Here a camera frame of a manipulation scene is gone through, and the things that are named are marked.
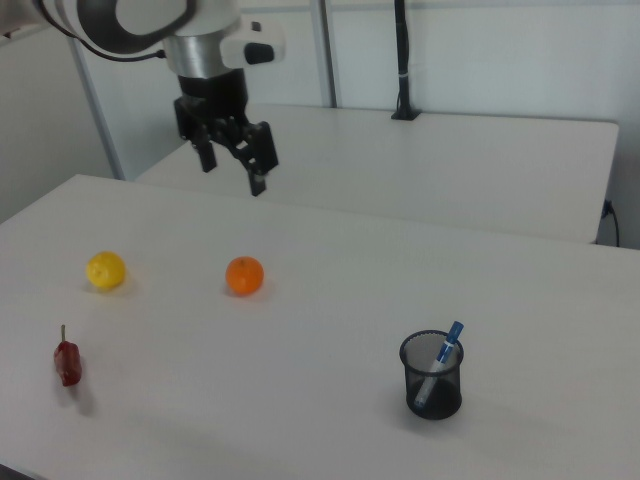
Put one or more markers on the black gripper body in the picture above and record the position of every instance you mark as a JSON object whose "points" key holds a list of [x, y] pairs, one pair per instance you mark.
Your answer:
{"points": [[212, 105]]}

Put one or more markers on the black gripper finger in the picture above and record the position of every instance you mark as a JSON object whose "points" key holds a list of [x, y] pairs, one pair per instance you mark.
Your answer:
{"points": [[206, 150], [260, 155]]}

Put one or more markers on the blue and white marker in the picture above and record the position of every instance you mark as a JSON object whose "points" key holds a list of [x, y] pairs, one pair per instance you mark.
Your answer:
{"points": [[446, 347]]}

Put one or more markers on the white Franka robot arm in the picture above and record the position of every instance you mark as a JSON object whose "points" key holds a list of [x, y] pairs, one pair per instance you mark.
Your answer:
{"points": [[200, 55]]}

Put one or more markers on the orange mandarin fruit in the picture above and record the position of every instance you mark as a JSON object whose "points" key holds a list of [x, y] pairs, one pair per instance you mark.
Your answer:
{"points": [[244, 276]]}

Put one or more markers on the white side table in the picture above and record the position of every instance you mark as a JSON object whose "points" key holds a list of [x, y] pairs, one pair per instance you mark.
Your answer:
{"points": [[450, 165]]}

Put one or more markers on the red chili pepper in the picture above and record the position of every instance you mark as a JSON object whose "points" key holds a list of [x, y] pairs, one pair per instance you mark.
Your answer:
{"points": [[70, 365]]}

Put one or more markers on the black mesh pen cup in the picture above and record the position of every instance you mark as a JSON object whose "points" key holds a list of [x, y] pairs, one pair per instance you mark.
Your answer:
{"points": [[440, 405]]}

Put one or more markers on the grey partition post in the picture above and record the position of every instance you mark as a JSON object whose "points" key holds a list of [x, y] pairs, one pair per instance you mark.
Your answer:
{"points": [[325, 50], [100, 125]]}

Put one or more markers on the black camera pole with base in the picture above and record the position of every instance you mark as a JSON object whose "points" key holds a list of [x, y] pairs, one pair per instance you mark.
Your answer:
{"points": [[402, 75]]}

